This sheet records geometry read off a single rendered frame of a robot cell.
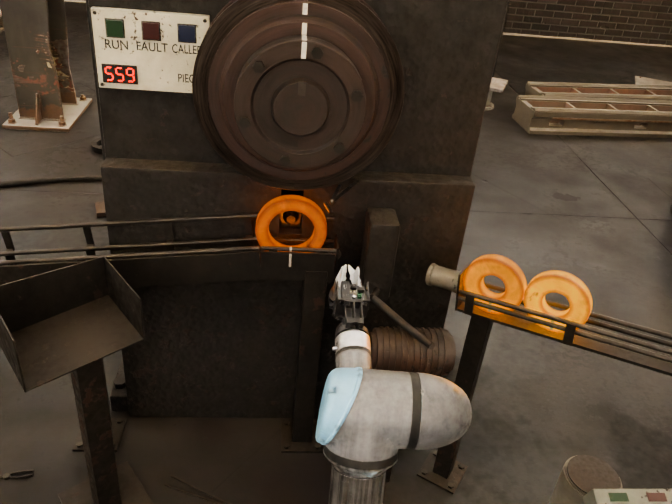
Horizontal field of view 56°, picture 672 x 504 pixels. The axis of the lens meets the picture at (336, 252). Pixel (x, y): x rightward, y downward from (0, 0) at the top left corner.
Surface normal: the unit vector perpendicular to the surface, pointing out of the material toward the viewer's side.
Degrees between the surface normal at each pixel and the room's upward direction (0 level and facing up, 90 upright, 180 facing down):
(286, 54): 90
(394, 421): 62
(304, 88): 90
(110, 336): 5
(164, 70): 90
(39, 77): 90
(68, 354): 5
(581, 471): 0
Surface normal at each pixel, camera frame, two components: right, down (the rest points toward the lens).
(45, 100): 0.06, 0.53
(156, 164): 0.09, -0.85
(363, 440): -0.06, 0.15
